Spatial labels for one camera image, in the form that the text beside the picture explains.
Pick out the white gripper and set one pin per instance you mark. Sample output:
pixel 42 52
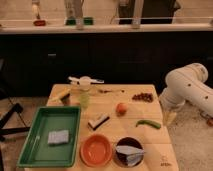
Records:
pixel 168 116

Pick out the dark red grape bunch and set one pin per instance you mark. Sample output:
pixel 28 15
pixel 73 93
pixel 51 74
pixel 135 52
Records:
pixel 146 97

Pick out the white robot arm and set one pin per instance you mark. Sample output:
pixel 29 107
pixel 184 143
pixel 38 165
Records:
pixel 186 84

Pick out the grey cloth in bowl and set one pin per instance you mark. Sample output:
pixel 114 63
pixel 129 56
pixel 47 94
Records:
pixel 133 154

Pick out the dark bowl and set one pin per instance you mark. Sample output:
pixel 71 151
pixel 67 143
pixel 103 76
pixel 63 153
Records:
pixel 121 158

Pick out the orange red bowl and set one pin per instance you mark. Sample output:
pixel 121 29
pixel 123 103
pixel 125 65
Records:
pixel 96 150

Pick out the red bowl on counter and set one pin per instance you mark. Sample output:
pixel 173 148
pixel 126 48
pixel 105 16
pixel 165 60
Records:
pixel 39 23

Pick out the green chili pepper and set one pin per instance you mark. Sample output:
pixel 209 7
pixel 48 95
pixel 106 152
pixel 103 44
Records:
pixel 151 123

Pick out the orange tomato fruit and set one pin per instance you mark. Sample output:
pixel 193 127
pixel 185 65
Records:
pixel 121 109

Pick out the black white eraser block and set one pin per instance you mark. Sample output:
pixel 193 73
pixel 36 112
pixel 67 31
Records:
pixel 94 124

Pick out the green clear bottle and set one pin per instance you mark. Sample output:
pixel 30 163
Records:
pixel 84 85

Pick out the blue grey sponge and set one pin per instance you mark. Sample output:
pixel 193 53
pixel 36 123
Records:
pixel 58 137

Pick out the green object on counter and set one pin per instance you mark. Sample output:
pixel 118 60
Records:
pixel 74 21

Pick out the green plastic tray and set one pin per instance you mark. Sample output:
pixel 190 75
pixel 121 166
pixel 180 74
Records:
pixel 36 152

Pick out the black tripod stand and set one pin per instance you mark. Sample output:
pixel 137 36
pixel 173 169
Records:
pixel 8 124

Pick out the white handled tool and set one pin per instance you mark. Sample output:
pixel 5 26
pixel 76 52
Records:
pixel 75 80

